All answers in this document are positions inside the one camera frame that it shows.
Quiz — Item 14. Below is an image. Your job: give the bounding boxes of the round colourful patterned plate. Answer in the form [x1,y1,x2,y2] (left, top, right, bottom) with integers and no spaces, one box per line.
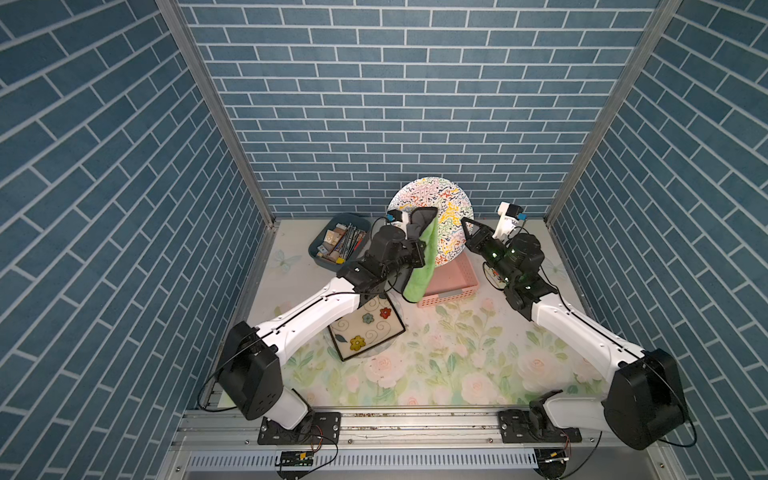
[388,177,474,267]

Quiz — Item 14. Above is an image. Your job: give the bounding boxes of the aluminium rail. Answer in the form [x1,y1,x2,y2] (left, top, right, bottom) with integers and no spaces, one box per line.
[167,405,667,451]

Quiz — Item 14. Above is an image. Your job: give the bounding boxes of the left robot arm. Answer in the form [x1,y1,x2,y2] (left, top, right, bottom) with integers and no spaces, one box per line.
[212,224,427,429]

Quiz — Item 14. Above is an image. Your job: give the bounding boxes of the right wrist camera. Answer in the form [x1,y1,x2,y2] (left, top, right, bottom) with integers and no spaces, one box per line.
[493,202,527,240]

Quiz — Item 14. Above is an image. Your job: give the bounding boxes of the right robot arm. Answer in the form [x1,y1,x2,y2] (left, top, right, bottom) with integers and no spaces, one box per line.
[461,218,692,450]

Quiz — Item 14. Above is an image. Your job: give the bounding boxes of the pink plastic basket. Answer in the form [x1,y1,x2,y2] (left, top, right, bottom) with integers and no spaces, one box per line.
[417,252,479,308]

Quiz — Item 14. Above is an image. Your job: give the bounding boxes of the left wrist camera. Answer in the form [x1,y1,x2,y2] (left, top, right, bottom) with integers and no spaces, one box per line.
[385,209,410,233]

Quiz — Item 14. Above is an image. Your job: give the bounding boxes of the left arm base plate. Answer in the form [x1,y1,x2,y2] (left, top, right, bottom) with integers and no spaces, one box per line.
[257,412,342,446]

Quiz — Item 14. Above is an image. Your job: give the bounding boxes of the teal tray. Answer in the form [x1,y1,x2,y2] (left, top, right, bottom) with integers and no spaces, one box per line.
[308,213,371,271]

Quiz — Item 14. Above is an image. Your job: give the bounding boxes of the round checkered plate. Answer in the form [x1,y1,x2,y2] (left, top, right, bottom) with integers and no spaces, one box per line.
[329,323,406,362]

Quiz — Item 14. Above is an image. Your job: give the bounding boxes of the left circuit board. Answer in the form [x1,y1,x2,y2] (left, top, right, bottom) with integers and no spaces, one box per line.
[276,451,315,470]

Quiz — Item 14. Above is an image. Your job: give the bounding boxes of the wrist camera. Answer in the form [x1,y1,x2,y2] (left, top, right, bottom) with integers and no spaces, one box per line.
[385,209,410,233]
[493,202,527,240]

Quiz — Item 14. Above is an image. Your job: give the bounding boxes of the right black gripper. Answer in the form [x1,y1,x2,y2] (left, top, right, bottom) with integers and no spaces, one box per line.
[461,218,516,290]

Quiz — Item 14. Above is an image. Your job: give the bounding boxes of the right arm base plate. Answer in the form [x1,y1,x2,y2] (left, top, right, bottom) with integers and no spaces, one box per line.
[497,390,582,445]

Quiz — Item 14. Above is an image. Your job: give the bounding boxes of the green grey microfibre cloth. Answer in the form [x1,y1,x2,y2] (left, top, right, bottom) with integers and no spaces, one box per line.
[401,207,439,303]

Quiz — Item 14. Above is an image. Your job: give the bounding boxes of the square floral plate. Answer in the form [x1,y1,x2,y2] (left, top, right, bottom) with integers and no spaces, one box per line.
[328,294,406,361]

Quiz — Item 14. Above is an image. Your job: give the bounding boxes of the floral table mat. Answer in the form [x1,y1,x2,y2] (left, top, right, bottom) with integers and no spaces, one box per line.
[248,219,608,407]

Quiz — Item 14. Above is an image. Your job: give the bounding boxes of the items in teal tray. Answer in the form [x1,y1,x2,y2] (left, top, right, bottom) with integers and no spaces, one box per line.
[315,223,367,265]

